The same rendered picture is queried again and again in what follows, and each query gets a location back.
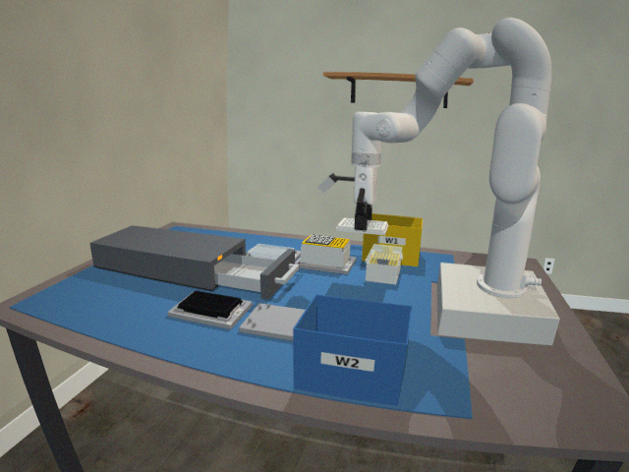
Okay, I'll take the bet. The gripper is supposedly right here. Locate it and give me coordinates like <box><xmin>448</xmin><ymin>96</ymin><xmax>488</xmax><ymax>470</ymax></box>
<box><xmin>352</xmin><ymin>163</ymin><xmax>380</xmax><ymax>230</ymax></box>

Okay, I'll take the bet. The blue bench mat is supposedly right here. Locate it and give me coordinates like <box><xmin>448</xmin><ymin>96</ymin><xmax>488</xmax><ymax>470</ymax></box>
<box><xmin>9</xmin><ymin>245</ymin><xmax>473</xmax><ymax>419</ymax></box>

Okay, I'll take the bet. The yellow waste bin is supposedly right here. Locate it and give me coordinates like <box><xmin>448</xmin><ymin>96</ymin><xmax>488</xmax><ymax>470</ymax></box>
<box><xmin>362</xmin><ymin>213</ymin><xmax>423</xmax><ymax>266</ymax></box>

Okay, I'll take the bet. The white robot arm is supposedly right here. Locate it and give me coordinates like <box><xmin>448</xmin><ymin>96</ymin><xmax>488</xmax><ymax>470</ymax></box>
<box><xmin>352</xmin><ymin>18</ymin><xmax>551</xmax><ymax>298</ymax></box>

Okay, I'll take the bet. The blue open-top bin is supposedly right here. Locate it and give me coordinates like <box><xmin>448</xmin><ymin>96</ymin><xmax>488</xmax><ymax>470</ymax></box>
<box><xmin>293</xmin><ymin>294</ymin><xmax>413</xmax><ymax>406</ymax></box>

